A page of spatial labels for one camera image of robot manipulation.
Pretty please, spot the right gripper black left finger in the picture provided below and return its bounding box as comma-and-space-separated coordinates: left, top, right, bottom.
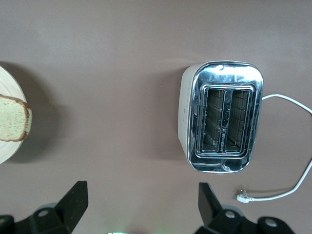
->
0, 180, 88, 234

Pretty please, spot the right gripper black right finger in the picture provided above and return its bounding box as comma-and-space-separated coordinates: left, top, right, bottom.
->
197, 182, 295, 234

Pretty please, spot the brown crust bread slice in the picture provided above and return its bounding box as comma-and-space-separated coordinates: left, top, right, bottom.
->
0, 94, 33, 142

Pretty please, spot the round light wooden plate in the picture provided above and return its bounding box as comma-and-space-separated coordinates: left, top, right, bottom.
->
0, 65, 28, 164

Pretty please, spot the cream and chrome toaster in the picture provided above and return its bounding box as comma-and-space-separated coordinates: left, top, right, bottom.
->
177, 60, 265, 174

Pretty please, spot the white toaster power cable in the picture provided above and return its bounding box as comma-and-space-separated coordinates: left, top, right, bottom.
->
236, 94, 312, 203

